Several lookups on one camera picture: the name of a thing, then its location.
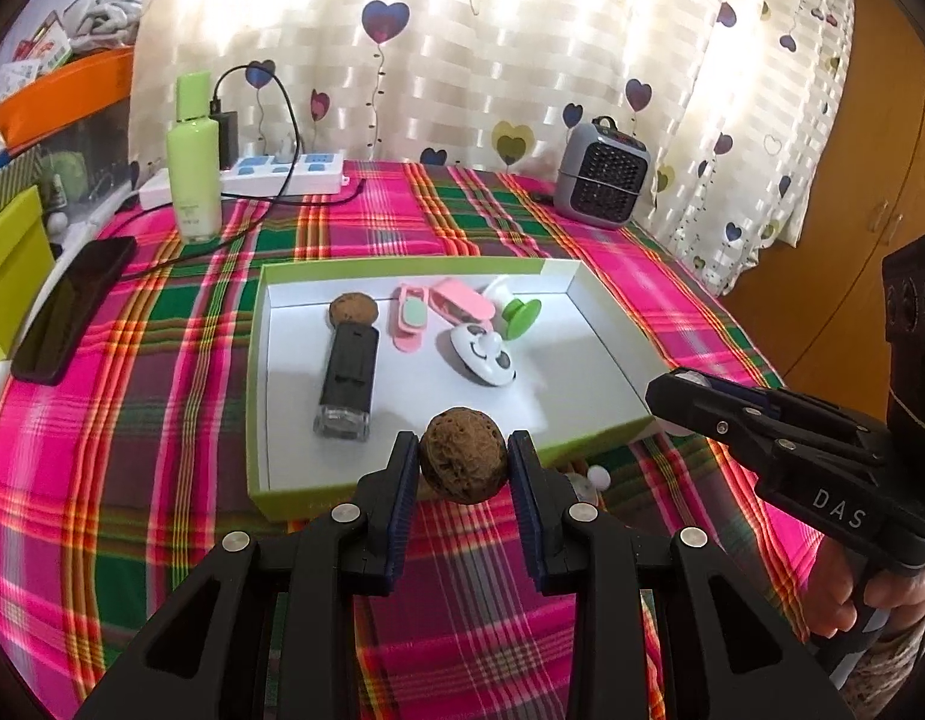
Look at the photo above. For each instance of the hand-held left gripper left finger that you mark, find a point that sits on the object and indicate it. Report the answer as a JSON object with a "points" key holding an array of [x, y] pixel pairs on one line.
{"points": [[402, 517]]}

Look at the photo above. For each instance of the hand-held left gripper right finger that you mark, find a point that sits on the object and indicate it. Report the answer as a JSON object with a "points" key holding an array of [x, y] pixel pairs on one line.
{"points": [[526, 517]]}

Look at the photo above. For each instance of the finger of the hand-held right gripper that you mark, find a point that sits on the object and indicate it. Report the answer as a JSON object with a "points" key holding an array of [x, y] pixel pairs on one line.
{"points": [[702, 409], [800, 409]]}

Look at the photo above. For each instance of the brown walnut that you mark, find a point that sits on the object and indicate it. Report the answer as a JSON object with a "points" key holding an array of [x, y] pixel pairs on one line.
{"points": [[352, 310], [462, 457]]}

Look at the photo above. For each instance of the shallow green cardboard box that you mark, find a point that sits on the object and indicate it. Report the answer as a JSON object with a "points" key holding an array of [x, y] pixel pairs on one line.
{"points": [[290, 427]]}

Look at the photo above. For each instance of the black handheld device clear cap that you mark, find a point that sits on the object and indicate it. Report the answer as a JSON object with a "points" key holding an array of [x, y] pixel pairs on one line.
{"points": [[350, 367]]}

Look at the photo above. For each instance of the white panda toy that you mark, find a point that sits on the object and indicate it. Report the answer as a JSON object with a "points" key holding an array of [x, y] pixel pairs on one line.
{"points": [[470, 352]]}

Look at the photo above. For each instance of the pink frame clip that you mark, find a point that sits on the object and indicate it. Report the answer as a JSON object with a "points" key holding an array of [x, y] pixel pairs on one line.
{"points": [[404, 341]]}

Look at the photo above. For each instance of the white green suction holder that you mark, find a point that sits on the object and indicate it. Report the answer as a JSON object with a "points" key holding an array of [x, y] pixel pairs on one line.
{"points": [[526, 309]]}

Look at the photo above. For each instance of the person's right forearm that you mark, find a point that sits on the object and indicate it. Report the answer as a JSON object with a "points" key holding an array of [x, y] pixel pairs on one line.
{"points": [[890, 675]]}

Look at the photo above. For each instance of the person's right hand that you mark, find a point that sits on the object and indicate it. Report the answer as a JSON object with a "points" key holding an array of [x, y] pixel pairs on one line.
{"points": [[830, 600]]}

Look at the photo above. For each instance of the plaid tablecloth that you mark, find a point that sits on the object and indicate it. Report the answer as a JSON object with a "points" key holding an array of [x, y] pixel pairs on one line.
{"points": [[170, 427]]}

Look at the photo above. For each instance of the wooden cabinet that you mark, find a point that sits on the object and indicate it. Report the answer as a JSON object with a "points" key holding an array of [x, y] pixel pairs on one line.
{"points": [[867, 165]]}

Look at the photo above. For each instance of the small grey heater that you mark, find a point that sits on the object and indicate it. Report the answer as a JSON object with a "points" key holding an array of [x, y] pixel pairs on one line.
{"points": [[605, 172]]}

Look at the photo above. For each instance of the white blue power strip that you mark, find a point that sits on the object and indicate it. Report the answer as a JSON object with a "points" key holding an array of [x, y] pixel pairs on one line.
{"points": [[312, 176]]}

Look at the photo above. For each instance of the black smartphone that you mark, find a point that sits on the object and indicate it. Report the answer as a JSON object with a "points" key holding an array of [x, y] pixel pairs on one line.
{"points": [[65, 315]]}

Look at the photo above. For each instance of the light green lotion bottle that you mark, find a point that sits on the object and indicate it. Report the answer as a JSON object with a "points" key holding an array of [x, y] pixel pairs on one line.
{"points": [[194, 172]]}

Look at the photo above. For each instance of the white flat box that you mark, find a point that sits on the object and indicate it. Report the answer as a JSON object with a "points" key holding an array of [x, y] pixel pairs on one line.
{"points": [[156, 191]]}

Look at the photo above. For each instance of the black charger adapter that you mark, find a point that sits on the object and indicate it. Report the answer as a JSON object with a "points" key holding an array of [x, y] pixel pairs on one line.
{"points": [[226, 139]]}

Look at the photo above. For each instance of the heart print curtain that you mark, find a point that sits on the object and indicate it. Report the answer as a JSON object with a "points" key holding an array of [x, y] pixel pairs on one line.
{"points": [[507, 30]]}

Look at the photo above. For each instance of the small white bottle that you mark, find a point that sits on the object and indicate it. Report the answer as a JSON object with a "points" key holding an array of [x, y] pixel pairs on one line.
{"points": [[56, 202]]}

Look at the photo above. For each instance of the lime green cardboard box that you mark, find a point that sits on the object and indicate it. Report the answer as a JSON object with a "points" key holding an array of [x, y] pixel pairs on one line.
{"points": [[12, 255]]}

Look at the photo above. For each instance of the striped cardboard box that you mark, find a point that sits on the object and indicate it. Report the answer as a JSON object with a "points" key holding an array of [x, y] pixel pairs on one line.
{"points": [[9, 180]]}

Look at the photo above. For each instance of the clear storage bin orange lid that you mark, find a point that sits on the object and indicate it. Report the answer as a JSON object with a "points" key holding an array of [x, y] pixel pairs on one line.
{"points": [[57, 82]]}

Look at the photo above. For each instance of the colourful paper packets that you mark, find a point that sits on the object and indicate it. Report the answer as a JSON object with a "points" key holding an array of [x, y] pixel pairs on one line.
{"points": [[42, 45]]}

